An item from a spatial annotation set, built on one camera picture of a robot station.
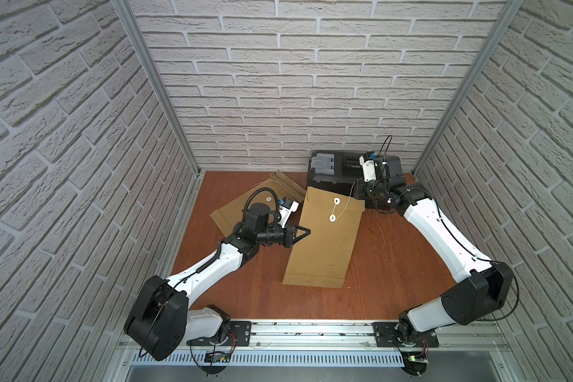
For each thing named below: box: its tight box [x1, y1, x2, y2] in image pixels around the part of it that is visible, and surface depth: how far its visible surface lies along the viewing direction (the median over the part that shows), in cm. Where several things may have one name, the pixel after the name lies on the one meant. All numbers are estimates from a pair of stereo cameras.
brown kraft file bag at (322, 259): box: [281, 186, 366, 289], surface depth 78 cm
